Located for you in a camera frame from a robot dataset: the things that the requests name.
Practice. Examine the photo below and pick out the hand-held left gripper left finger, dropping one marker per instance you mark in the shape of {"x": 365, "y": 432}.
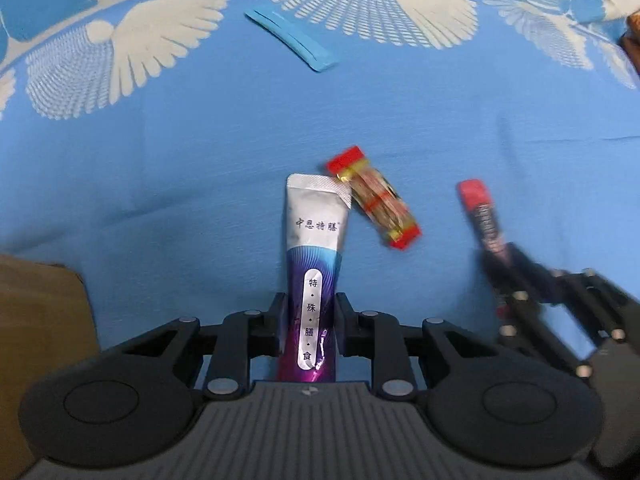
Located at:
{"x": 277, "y": 320}

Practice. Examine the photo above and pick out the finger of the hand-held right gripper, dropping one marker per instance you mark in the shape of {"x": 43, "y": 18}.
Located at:
{"x": 580, "y": 295}
{"x": 550, "y": 335}

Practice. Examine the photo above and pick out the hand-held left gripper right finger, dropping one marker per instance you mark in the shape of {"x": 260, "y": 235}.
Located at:
{"x": 345, "y": 320}

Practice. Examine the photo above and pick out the purple and white stick sachet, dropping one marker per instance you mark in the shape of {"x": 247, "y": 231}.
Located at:
{"x": 312, "y": 240}

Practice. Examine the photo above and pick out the dark red snack stick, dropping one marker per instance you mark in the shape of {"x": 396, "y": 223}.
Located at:
{"x": 482, "y": 215}

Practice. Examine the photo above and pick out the cardboard box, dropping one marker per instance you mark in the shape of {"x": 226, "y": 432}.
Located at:
{"x": 40, "y": 320}

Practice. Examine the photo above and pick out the yellow snack packet red ends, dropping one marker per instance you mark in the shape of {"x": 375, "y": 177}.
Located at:
{"x": 380, "y": 202}

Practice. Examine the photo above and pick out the blue fan-print blanket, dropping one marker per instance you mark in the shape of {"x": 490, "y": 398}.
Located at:
{"x": 175, "y": 160}

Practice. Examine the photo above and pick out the orange pillow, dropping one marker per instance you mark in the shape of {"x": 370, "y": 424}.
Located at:
{"x": 634, "y": 27}

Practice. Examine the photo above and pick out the light blue strip packet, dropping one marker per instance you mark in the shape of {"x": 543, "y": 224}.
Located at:
{"x": 290, "y": 40}

